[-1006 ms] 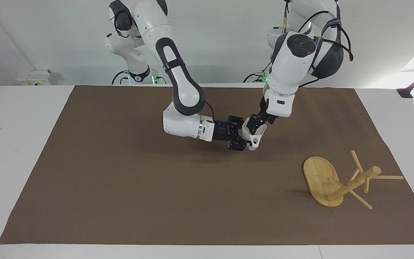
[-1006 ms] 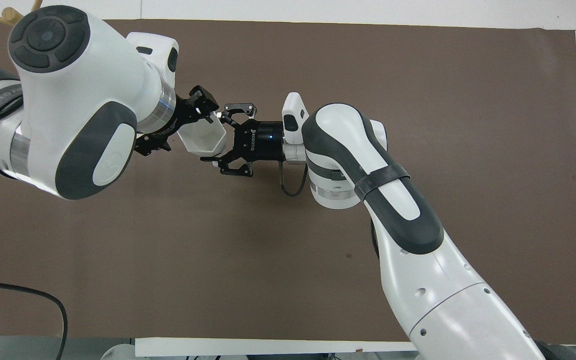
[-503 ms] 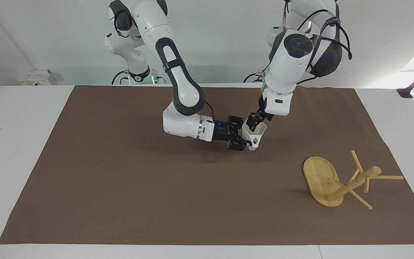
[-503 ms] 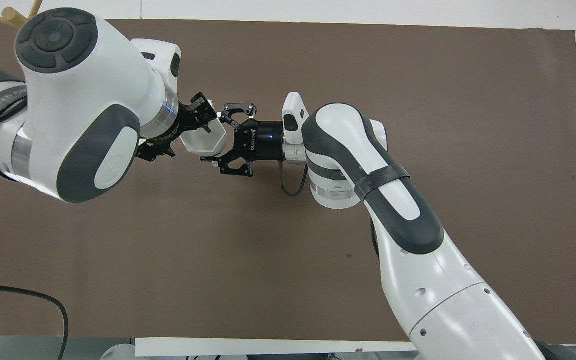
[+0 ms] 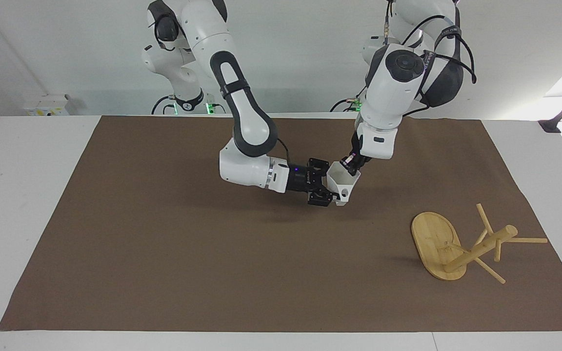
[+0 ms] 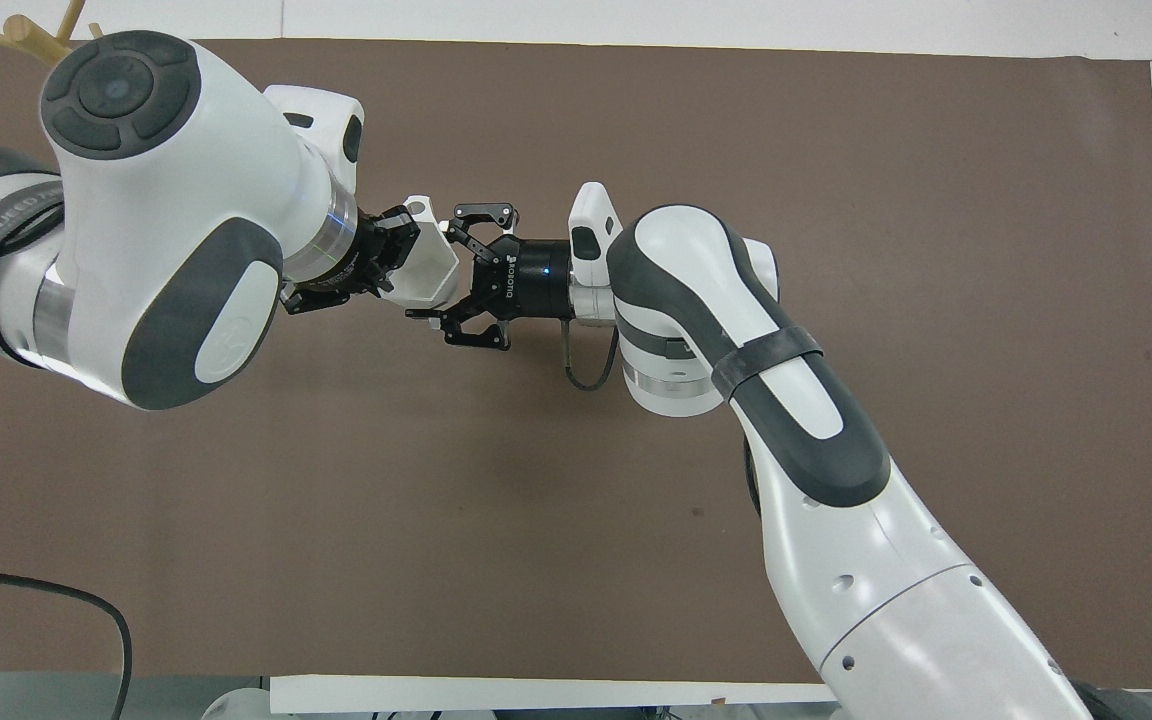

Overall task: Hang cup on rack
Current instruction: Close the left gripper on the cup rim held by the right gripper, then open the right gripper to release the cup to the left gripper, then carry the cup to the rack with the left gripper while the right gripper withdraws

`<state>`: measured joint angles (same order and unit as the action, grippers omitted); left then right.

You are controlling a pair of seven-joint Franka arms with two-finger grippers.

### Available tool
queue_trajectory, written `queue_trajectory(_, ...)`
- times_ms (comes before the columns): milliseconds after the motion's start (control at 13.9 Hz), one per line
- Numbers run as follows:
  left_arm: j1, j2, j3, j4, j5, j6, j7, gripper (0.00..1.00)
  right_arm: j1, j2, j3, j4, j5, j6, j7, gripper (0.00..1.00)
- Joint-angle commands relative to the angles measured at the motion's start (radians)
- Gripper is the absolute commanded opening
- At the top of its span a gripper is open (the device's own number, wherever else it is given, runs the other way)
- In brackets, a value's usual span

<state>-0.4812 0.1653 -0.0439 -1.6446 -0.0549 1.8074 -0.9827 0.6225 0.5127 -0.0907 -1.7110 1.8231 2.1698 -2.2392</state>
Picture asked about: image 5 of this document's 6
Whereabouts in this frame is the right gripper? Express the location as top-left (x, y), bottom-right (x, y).
top-left (288, 157), bottom-right (336, 207)

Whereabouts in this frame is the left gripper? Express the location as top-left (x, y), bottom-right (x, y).
top-left (340, 131), bottom-right (366, 169)

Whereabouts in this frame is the white cup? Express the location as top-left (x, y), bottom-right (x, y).
top-left (326, 161), bottom-right (361, 207)

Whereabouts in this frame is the wooden cup rack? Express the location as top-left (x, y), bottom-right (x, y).
top-left (411, 203), bottom-right (549, 285)

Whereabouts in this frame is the black cable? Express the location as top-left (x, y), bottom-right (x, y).
top-left (330, 97), bottom-right (360, 113)
top-left (401, 15), bottom-right (478, 118)
top-left (151, 95), bottom-right (177, 116)
top-left (276, 138), bottom-right (292, 169)

